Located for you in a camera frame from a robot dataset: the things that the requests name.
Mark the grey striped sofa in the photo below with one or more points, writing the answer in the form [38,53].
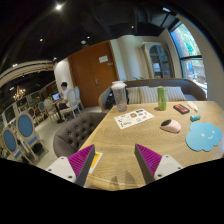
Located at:
[146,91]

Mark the blue white chair behind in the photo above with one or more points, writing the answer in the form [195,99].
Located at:
[26,130]

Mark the yellow white paper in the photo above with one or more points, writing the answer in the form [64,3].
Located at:
[95,161]

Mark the pink computer mouse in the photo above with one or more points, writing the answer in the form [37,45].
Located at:
[171,126]

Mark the green tumbler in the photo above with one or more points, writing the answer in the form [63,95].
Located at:
[162,98]

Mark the brown wooden door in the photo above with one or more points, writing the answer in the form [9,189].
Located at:
[93,71]

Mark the arched glass cabinet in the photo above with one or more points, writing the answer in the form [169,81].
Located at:
[158,60]

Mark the blue white chair front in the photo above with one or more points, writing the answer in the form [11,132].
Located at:
[12,146]

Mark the open laptop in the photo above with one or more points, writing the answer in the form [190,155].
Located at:
[56,97]

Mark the small teal eraser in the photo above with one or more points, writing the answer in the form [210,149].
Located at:
[195,118]

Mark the white sticker sheet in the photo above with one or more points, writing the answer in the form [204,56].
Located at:
[132,118]

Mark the clear plastic water bottle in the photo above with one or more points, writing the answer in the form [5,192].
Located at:
[119,92]

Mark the chandelier lamp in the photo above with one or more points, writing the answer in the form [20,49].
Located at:
[20,93]

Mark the black backpack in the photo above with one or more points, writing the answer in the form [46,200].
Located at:
[110,102]

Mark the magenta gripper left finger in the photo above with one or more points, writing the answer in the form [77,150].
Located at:
[74,168]

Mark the grey tufted armchair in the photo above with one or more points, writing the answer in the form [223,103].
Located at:
[72,135]

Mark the blue cloud mouse pad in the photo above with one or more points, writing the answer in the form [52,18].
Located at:
[203,136]

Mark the blue white chair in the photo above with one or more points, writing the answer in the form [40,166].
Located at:
[12,146]
[26,130]

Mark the black red phone case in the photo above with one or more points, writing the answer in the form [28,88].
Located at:
[182,109]

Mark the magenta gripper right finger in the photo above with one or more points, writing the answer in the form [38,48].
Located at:
[153,165]

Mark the white pen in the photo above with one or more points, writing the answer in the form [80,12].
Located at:
[192,106]

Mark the seated person in white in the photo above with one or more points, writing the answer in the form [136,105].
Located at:
[65,103]

